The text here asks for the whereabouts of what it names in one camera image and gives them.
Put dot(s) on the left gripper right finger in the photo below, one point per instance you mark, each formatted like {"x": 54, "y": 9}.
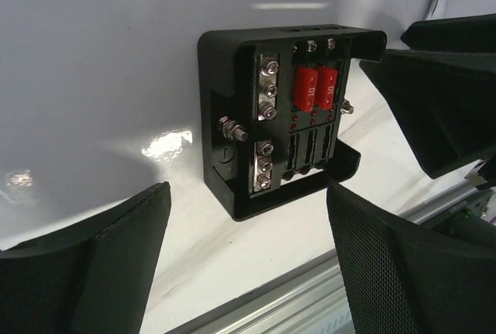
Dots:
{"x": 401, "y": 277}

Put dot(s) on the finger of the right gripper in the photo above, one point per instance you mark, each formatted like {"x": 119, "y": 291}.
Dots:
{"x": 443, "y": 102}
{"x": 471, "y": 34}

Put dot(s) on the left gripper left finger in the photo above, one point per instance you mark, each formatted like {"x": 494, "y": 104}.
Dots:
{"x": 93, "y": 276}

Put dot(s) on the black fuse box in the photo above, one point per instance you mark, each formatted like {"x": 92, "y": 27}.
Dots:
{"x": 259, "y": 150}

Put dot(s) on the installed red fuse right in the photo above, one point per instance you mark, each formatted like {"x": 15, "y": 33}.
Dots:
{"x": 326, "y": 87}

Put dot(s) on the installed red fuse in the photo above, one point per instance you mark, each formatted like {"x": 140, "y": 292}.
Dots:
{"x": 305, "y": 88}
{"x": 326, "y": 87}

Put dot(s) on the installed red fuse left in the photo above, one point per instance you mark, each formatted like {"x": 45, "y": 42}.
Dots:
{"x": 305, "y": 88}

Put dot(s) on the aluminium mounting rail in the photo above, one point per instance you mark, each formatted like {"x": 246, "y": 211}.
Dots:
{"x": 308, "y": 299}

